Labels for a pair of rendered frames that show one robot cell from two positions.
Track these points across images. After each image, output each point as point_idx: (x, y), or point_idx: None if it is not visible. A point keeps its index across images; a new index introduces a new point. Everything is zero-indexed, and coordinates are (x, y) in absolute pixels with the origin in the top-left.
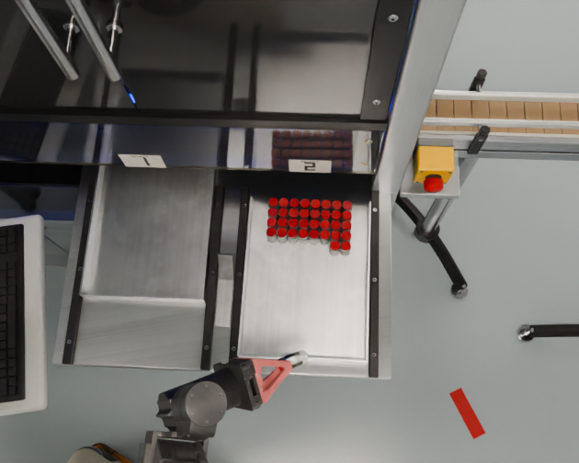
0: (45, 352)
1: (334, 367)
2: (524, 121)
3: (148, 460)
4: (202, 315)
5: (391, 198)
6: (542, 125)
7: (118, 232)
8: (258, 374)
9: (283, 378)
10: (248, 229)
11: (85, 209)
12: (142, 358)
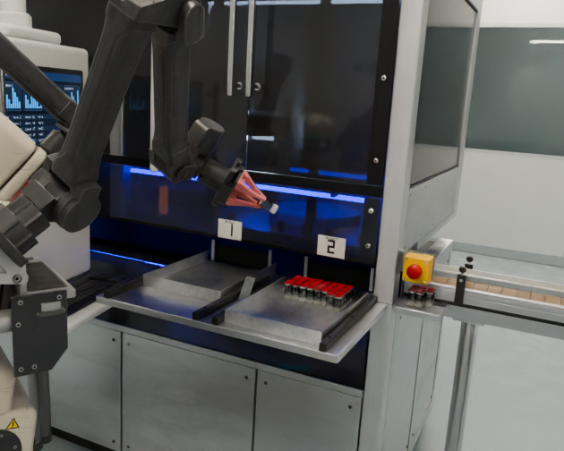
0: (89, 319)
1: (294, 341)
2: (496, 279)
3: None
4: None
5: (385, 306)
6: (510, 284)
7: (187, 276)
8: (243, 175)
9: (257, 195)
10: (274, 282)
11: None
12: (156, 307)
